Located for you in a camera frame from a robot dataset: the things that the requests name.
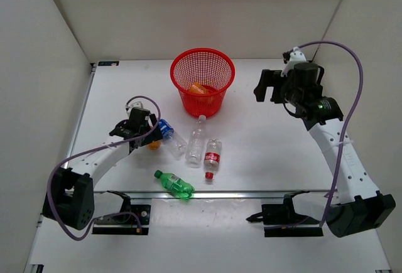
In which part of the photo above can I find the clear bottle red label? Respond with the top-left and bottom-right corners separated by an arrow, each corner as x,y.
204,139 -> 222,181

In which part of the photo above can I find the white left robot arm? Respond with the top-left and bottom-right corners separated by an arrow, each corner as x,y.
42,107 -> 162,230

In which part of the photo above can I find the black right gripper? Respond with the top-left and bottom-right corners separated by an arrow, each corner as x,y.
254,70 -> 302,107

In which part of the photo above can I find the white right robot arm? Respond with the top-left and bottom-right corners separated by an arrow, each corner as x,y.
254,62 -> 396,238

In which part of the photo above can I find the clear bottle blue label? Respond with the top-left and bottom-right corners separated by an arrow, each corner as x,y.
159,119 -> 187,159

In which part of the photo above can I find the black label left table corner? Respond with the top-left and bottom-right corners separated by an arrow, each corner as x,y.
97,61 -> 119,67

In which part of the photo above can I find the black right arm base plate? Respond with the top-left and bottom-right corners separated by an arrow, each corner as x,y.
246,190 -> 323,238

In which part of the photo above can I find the crushed orange plastic bottle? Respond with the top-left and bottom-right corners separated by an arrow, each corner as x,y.
187,82 -> 216,95

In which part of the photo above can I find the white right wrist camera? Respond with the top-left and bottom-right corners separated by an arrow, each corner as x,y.
281,46 -> 307,77

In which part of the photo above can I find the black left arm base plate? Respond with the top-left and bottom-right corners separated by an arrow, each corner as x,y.
92,191 -> 151,235

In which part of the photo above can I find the green plastic bottle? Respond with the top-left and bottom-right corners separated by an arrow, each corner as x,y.
154,170 -> 195,200

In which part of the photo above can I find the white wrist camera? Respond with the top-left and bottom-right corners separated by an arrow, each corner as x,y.
281,46 -> 307,77
125,101 -> 144,115

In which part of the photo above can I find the clear unlabelled plastic bottle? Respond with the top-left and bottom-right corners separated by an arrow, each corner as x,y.
185,115 -> 207,167

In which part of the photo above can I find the orange juice bottle yellow cap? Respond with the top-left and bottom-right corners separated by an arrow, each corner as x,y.
147,140 -> 161,151

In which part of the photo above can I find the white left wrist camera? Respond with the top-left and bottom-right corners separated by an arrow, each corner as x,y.
125,101 -> 144,115

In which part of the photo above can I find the red mesh plastic bin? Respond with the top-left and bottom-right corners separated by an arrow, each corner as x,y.
170,48 -> 236,118

